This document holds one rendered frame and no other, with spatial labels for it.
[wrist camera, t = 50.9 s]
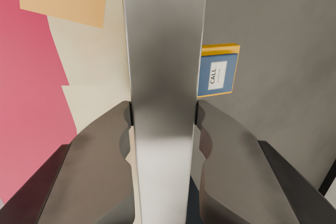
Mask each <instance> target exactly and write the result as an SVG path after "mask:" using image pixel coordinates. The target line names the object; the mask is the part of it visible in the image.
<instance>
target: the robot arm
mask: <svg viewBox="0 0 336 224"><path fill-rule="evenodd" d="M194 125H196V126H197V127H198V129H199V130H200V141H199V150H200V151H201V152H202V154H203V155H204V157H205V159H206V160H205V161H204V162H203V165H202V172H201V180H200V188H199V212H200V217H201V219H202V221H203V222H204V223H205V224H336V209H335V208H334V207H333V206H332V204H331V203H330V202H329V201H328V200H327V199H326V198H325V197H324V196H323V195H322V194H321V193H320V192H319V191H318V190H317V189H316V188H315V187H314V186H313V185H312V184H311V183H310V182H309V181H308V180H307V179H305V178H304V177H303V176H302V175H301V174H300V173H299V172H298V171H297V170H296V169H295V168H294V167H293V166H292V165H291V164H290V163H289V162H288V161H287V160H286V159H285V158H284V157H283V156H282V155H280V154H279V153H278V152H277V151H276V150H275V149H274V148H273V147H272V146H271V145H270V144H269V143H268V142H267V141H266V140H258V139H257V138H256V137H255V136H254V135H253V134H252V133H251V132H250V131H249V130H248V129H247V128H245V127H244V126H243V125H242V124H241V123H239V122H238V121H237V120H235V119H234V118H232V117H231V116H229V115H228V114H226V113H224V112H223V111H221V110H220V109H218V108H216V107H215V106H213V105H212V104H210V103H208V102H207V101H205V100H197V103H196V112H195V123H194ZM131 126H134V125H133V113H132V104H131V101H127V100H124V101H122V102H120V103H119V104H117V105H116V106H114V107H113V108H111V109H110V110H109V111H107V112H106V113H104V114H103V115H101V116H100V117H98V118H97V119H95V120H94V121H93V122H91V123H90V124H89V125H88V126H86V127H85V128H84V129H83V130H82V131H81V132H80V133H79V134H78V135H77V136H76V137H75V138H74V139H73V140H72V141H71V142H70V143H69V144H62V145H61V146H60V147H59V148H58V149H57V150H56V151H55V152H54V153H53V154H52V155H51V156H50V157H49V158H48V159H47V161H46V162H45V163H44V164H43V165H42V166H41V167H40V168H39V169H38V170H37V171H36V172H35V173H34V174H33V175H32V176H31V177H30V178H29V179H28V180H27V182H26V183H25V184H24V185H23V186H22V187H21V188H20V189H19V190H18V191H17V192H16V193H15V194H14V195H13V196H12V197H11V198H10V199H9V201H8V202H7V203H6V204H5V205H4V206H3V207H2V208H1V209H0V224H133V223H134V220H135V195H134V186H133V176H132V167H131V165H130V163H129V162H127V161H126V157H127V155H128V154H129V152H130V151H131V146H130V136H129V130H130V128H131Z"/></svg>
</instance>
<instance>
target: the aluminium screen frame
mask: <svg viewBox="0 0 336 224"><path fill-rule="evenodd" d="M206 2H207V0H122V5H123V16H124V28H125V40H126V51H127V63H128V75H129V86H130V98H131V107H132V118H133V133H134V145H135V156H136V168H137V180H138V191H139V203H140V215H141V224H186V216H187V206H188V195H189V184H190V173H191V163H192V152H193V141H194V131H195V117H196V107H197V98H198V88H199V77H200V66H201V55H202V45H203V34H204V23H205V13H206Z"/></svg>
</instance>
